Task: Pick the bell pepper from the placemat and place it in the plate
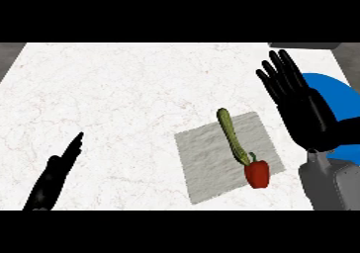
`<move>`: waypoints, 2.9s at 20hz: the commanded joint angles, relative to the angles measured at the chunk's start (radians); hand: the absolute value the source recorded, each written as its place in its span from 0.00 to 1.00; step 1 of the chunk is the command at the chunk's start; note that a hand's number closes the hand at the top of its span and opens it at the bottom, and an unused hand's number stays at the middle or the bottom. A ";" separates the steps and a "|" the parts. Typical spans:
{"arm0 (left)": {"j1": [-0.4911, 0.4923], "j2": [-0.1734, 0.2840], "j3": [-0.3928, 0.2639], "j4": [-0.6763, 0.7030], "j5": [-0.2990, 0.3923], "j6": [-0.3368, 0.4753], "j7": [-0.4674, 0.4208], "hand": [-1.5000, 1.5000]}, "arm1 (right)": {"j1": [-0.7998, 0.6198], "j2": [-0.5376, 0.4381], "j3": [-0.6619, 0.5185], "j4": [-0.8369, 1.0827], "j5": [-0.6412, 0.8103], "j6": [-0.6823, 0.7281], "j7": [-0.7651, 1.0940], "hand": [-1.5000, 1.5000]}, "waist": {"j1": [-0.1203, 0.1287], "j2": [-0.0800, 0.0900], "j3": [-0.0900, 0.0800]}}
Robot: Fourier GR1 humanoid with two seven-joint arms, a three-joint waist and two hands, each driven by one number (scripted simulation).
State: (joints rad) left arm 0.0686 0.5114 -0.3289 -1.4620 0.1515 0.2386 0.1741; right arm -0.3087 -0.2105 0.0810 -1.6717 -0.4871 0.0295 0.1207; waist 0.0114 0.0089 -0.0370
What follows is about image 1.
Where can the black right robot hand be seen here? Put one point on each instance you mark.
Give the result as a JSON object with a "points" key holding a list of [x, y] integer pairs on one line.
{"points": [[304, 112]]}

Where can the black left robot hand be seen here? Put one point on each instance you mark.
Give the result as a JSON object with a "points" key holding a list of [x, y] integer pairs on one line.
{"points": [[48, 184]]}

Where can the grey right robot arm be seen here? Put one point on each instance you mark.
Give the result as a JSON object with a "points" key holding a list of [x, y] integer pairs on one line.
{"points": [[333, 184]]}

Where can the blue plate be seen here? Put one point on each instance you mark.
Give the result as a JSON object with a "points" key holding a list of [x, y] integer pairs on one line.
{"points": [[345, 102]]}

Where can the red bell pepper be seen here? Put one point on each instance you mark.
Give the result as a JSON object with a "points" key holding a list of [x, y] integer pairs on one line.
{"points": [[258, 174]]}

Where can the grey placemat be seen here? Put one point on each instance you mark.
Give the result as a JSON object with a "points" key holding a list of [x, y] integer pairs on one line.
{"points": [[227, 161]]}

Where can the green cucumber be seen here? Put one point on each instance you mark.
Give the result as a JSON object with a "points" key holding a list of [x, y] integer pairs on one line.
{"points": [[231, 135]]}

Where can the grey flat appliance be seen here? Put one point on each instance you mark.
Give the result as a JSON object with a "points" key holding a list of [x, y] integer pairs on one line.
{"points": [[304, 45]]}

